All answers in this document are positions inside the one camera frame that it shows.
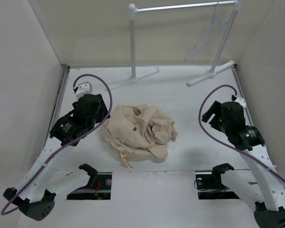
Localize white clothes rack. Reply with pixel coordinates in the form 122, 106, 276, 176
112, 0, 243, 90

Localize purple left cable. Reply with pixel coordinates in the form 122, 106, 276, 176
0, 74, 113, 216

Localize beige trousers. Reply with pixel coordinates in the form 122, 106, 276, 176
101, 104, 178, 168

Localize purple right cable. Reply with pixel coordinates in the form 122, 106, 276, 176
199, 85, 285, 198

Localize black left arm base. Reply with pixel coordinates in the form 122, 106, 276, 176
67, 172, 113, 200

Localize purple cable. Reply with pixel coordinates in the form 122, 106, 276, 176
199, 85, 285, 198
0, 74, 113, 216

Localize light blue wire hanger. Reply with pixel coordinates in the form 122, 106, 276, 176
184, 0, 228, 63

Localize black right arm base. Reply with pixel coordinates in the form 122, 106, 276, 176
194, 171, 239, 200

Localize aluminium table edge rail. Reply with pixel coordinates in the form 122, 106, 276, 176
47, 64, 70, 135

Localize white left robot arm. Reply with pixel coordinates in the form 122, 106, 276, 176
1, 94, 112, 221

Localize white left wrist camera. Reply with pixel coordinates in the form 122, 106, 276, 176
73, 81, 93, 100

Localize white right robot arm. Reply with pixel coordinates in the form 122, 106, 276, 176
198, 98, 285, 228

